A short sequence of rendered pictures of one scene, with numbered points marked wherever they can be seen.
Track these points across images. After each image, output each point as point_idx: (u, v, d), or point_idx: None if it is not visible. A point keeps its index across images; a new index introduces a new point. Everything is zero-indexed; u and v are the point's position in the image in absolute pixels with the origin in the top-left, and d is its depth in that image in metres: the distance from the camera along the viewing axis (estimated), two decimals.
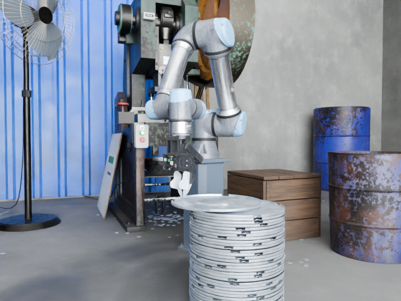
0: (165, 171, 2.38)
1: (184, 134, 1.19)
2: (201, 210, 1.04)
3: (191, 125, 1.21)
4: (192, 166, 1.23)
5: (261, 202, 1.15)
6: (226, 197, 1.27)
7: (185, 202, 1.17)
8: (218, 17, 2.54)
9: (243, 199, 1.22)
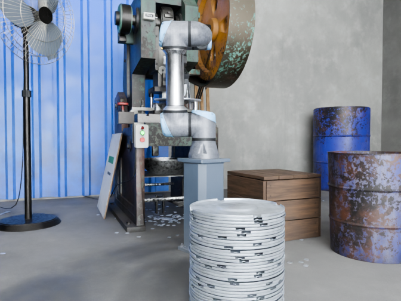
0: (165, 171, 2.38)
1: None
2: None
3: None
4: None
5: (154, 99, 2.19)
6: None
7: (193, 101, 2.26)
8: (216, 15, 2.56)
9: (166, 99, 2.14)
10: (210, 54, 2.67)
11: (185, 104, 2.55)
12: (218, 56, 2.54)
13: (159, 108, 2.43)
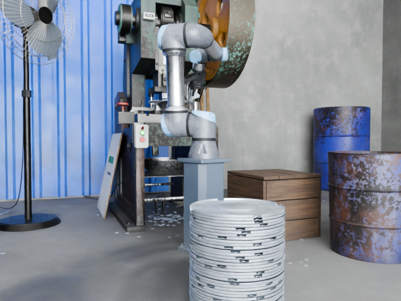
0: (165, 171, 2.38)
1: None
2: (153, 104, 2.43)
3: None
4: (189, 84, 2.30)
5: (165, 100, 2.23)
6: None
7: None
8: (218, 19, 2.53)
9: None
10: None
11: (185, 104, 2.55)
12: (212, 61, 2.64)
13: (159, 108, 2.43)
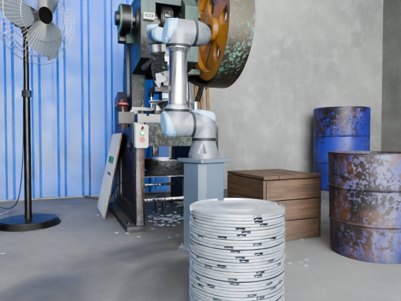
0: (165, 171, 2.38)
1: None
2: (159, 101, 2.26)
3: None
4: None
5: (192, 102, 2.36)
6: None
7: (156, 103, 2.40)
8: (212, 44, 2.63)
9: (185, 104, 2.43)
10: (213, 5, 2.60)
11: (185, 104, 2.55)
12: (205, 14, 2.75)
13: (159, 108, 2.43)
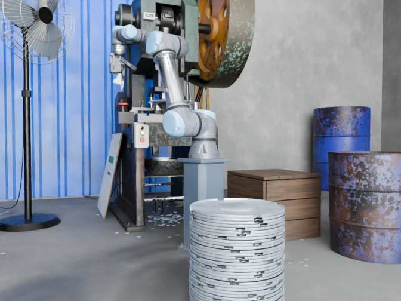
0: (165, 171, 2.38)
1: (117, 52, 2.11)
2: (189, 103, 2.41)
3: (122, 46, 2.11)
4: (125, 71, 2.13)
5: None
6: (152, 102, 2.34)
7: None
8: (213, 15, 2.60)
9: (154, 103, 2.41)
10: (215, 53, 2.59)
11: None
12: (224, 42, 2.45)
13: (159, 108, 2.43)
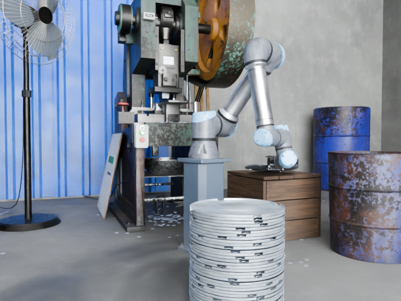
0: (165, 171, 2.38)
1: (278, 167, 1.71)
2: None
3: None
4: None
5: (275, 171, 2.17)
6: (252, 169, 2.11)
7: (265, 166, 1.95)
8: None
9: (262, 170, 2.14)
10: (222, 39, 2.48)
11: (185, 104, 2.55)
12: (227, 16, 2.40)
13: (159, 108, 2.43)
